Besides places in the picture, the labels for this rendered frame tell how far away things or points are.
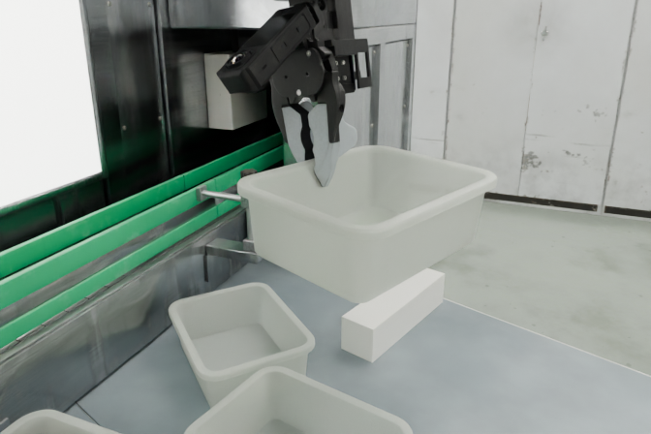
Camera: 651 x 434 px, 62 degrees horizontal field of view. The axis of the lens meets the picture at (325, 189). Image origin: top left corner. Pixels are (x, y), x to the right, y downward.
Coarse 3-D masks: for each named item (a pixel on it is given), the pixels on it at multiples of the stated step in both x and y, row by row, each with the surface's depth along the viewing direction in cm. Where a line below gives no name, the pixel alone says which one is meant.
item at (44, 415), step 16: (32, 416) 61; (48, 416) 61; (64, 416) 61; (16, 432) 59; (32, 432) 61; (48, 432) 62; (64, 432) 61; (80, 432) 59; (96, 432) 59; (112, 432) 59
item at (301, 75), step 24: (288, 0) 58; (312, 0) 55; (336, 0) 57; (336, 24) 57; (312, 48) 53; (336, 48) 55; (360, 48) 58; (288, 72) 56; (312, 72) 54; (288, 96) 57; (312, 96) 55
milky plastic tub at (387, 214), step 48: (240, 192) 49; (288, 192) 55; (336, 192) 61; (384, 192) 65; (432, 192) 60; (480, 192) 51; (288, 240) 48; (336, 240) 43; (384, 240) 43; (432, 240) 49; (336, 288) 45; (384, 288) 46
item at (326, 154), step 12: (324, 108) 55; (312, 120) 56; (324, 120) 55; (312, 132) 56; (324, 132) 55; (348, 132) 59; (324, 144) 56; (336, 144) 56; (348, 144) 59; (324, 156) 56; (336, 156) 57; (324, 168) 57; (324, 180) 58
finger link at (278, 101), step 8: (272, 88) 59; (272, 96) 59; (280, 96) 58; (272, 104) 59; (280, 104) 58; (288, 104) 58; (296, 104) 58; (280, 112) 59; (280, 120) 59; (280, 128) 59
